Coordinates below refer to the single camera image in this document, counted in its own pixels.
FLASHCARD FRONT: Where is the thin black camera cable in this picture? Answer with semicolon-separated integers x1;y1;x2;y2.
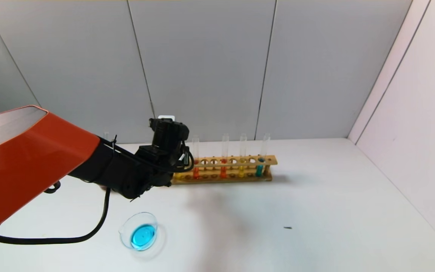
100;138;196;174

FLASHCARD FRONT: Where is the orange pigment glass test tube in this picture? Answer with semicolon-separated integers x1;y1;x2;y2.
192;135;200;180
221;133;229;179

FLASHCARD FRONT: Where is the clear glass dish with spout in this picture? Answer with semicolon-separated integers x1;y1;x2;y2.
119;212;160;252

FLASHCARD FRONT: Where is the teal pigment glass test tube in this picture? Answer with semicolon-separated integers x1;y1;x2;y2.
256;133;271;177

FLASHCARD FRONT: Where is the thick black hanging cable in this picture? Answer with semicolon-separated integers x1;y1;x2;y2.
0;188;111;245

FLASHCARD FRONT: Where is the wooden test tube rack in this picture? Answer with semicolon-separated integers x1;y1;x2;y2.
171;155;278;185

